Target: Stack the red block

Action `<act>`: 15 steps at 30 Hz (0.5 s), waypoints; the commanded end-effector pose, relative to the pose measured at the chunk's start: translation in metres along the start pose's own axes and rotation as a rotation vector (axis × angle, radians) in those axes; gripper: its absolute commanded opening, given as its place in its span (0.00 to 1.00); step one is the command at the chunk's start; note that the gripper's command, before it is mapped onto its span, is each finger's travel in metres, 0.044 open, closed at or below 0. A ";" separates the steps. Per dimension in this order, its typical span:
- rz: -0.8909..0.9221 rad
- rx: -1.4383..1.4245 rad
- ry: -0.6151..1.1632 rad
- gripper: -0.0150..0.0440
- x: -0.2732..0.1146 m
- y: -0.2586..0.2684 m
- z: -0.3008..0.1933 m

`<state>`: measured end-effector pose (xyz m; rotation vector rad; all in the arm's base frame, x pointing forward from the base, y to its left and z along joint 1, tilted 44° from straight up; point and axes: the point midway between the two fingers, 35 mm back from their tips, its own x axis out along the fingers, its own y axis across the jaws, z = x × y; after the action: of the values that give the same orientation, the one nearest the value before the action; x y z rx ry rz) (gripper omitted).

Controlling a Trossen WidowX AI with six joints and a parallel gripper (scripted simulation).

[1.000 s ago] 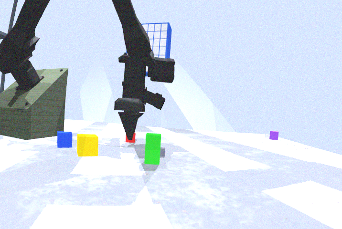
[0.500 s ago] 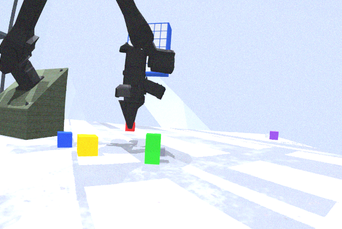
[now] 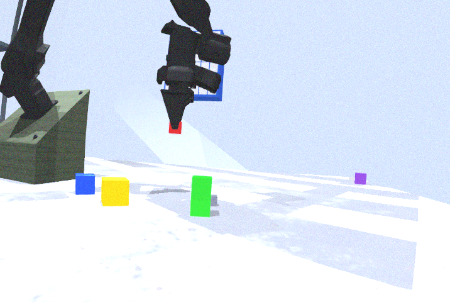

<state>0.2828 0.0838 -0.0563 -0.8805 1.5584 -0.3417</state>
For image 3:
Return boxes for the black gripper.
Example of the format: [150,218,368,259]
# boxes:
[156,50,195,130]

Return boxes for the purple block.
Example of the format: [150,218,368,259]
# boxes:
[354,172,367,185]

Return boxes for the red block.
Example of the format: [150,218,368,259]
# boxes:
[169,122,182,134]

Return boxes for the green block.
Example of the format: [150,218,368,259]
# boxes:
[190,198,211,218]
[191,176,212,198]

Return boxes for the yellow block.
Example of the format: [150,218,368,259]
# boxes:
[101,177,129,207]

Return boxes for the blue block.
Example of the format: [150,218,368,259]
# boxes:
[75,173,95,195]

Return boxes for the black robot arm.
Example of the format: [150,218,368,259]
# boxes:
[0,0,231,120]

